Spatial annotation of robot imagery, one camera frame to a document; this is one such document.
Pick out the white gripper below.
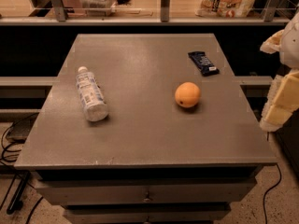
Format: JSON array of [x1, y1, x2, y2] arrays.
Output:
[[260, 13, 299, 132]]

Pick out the clear plastic water bottle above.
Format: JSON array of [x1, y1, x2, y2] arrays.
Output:
[[76, 66, 108, 122]]

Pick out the dark blue snack bar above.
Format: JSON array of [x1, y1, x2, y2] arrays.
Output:
[[188, 51, 220, 77]]

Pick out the orange fruit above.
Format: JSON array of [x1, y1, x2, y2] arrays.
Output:
[[175, 82, 201, 108]]

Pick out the colourful snack bag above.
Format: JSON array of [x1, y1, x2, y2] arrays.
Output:
[[195, 0, 255, 18]]

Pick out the grey drawer cabinet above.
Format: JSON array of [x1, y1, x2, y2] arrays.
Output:
[[16, 35, 276, 224]]

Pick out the clear plastic container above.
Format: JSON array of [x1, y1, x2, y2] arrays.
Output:
[[79, 0, 116, 17]]

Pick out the black cable right floor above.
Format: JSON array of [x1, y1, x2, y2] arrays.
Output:
[[262, 163, 283, 224]]

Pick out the grey metal shelf rail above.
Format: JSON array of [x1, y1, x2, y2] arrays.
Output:
[[0, 0, 298, 26]]

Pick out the black cables left floor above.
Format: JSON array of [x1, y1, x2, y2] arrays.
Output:
[[0, 112, 45, 224]]

